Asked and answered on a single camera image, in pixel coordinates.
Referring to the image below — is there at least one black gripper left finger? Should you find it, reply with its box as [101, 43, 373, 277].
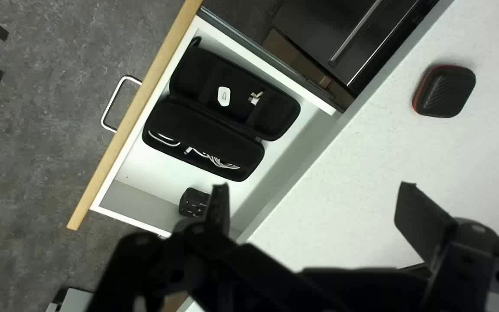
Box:
[205, 183, 231, 235]

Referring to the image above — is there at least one silver metal drawer handle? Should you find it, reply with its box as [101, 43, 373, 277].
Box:
[100, 74, 145, 134]

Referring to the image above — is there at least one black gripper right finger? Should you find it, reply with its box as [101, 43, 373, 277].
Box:
[394, 181, 458, 266]

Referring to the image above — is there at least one black red-trimmed pouch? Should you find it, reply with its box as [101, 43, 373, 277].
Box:
[413, 63, 477, 117]

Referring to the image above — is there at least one white drawer with wooden front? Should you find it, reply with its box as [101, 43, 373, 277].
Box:
[68, 0, 342, 238]

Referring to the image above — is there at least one white cabinet desk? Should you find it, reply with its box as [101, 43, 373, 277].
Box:
[242, 0, 499, 268]

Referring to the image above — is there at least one large black zippered case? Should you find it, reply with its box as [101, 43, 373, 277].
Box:
[143, 36, 301, 181]

